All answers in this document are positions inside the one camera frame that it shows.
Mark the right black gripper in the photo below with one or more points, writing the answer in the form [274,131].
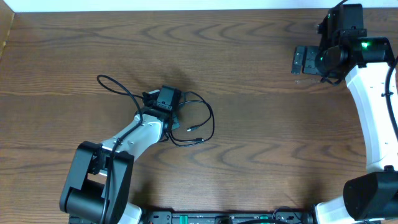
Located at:
[310,52]

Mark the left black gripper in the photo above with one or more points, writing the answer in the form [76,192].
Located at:
[176,125]

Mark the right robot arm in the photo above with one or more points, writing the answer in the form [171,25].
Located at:
[368,67]

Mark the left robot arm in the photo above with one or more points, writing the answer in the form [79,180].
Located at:
[97,186]

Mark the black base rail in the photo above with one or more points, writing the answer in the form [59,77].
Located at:
[236,217]

